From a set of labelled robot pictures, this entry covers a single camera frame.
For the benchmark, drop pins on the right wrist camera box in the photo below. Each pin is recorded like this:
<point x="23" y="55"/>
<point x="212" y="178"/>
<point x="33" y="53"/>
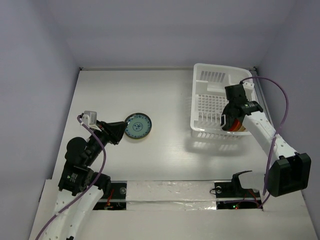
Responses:
<point x="248" y="86"/>

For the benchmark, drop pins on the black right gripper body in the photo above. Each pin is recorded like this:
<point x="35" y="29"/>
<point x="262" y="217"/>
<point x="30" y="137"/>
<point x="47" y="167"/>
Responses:
<point x="229" y="117"/>

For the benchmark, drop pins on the tan flower plate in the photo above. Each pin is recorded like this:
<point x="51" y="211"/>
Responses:
<point x="242" y="128"/>

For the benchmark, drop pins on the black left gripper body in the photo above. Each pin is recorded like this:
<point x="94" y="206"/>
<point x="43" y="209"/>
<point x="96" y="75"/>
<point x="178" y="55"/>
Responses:
<point x="97" y="148"/>

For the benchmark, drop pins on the orange plate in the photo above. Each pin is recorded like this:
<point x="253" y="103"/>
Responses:
<point x="236" y="126"/>

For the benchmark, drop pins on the silver foil base strip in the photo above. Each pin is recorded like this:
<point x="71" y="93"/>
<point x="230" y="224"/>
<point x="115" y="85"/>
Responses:
<point x="170" y="196"/>

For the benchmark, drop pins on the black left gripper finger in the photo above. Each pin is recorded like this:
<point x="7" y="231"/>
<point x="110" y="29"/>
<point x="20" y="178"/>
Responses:
<point x="118" y="135"/>
<point x="114" y="125"/>

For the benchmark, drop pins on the aluminium side rail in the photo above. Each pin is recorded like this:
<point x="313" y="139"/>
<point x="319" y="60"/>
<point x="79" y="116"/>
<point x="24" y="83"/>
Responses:
<point x="261" y="99"/>

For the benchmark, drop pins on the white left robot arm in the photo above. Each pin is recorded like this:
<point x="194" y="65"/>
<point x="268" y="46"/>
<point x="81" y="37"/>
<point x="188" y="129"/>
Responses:
<point x="82" y="183"/>

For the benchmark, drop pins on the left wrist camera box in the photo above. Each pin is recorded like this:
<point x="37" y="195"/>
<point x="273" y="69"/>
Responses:
<point x="89" y="118"/>

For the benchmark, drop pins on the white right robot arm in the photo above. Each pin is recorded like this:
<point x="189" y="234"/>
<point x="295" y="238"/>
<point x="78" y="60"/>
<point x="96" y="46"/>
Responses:
<point x="287" y="170"/>

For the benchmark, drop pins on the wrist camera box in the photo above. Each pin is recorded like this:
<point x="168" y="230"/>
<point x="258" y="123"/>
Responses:
<point x="89" y="118"/>
<point x="248" y="86"/>

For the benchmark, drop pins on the black plate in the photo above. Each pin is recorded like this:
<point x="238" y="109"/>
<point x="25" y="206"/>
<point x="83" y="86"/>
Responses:
<point x="226" y="122"/>

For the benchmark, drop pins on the white plastic dish rack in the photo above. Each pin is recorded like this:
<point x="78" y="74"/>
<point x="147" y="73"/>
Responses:
<point x="209" y="100"/>

